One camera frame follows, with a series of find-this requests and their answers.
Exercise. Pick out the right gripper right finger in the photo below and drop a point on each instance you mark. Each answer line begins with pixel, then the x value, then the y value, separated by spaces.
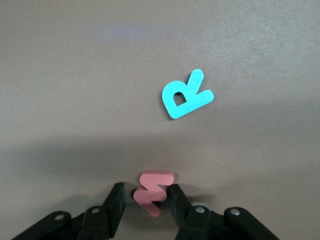
pixel 190 222

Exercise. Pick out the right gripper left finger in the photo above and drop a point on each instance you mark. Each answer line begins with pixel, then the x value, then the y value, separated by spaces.
pixel 110 217

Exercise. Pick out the pink foam letter M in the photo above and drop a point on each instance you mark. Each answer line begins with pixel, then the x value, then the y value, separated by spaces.
pixel 150 192

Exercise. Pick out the teal foam letter R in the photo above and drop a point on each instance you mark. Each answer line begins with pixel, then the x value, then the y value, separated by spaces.
pixel 190 100

